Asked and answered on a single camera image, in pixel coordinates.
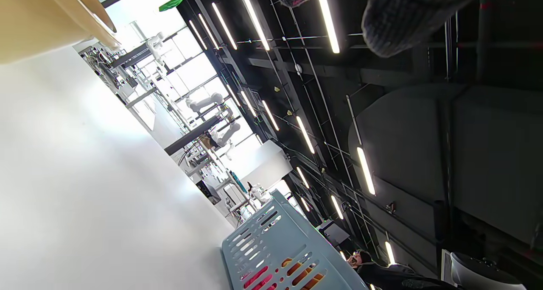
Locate pink square towel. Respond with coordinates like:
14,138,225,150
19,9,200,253
243,265,277,290

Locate person's left hand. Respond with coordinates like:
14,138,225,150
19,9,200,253
278,0,488,58

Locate white round device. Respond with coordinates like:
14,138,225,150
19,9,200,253
441,250,527,290

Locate yellow plastic basin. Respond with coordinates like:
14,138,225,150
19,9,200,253
0,0,121,65

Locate grey robot stand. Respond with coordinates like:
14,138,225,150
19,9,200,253
164,114,224,156

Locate grey air duct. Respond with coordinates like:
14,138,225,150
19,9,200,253
348,84,543,248

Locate light blue plastic basket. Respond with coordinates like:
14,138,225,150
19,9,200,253
221,190,369,290

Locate yellow square towel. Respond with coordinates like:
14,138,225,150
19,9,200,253
281,258,326,290

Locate small white desktop robot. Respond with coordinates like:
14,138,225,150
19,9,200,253
146,31,167,61

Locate ceiling light strips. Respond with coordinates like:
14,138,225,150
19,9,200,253
189,0,397,290

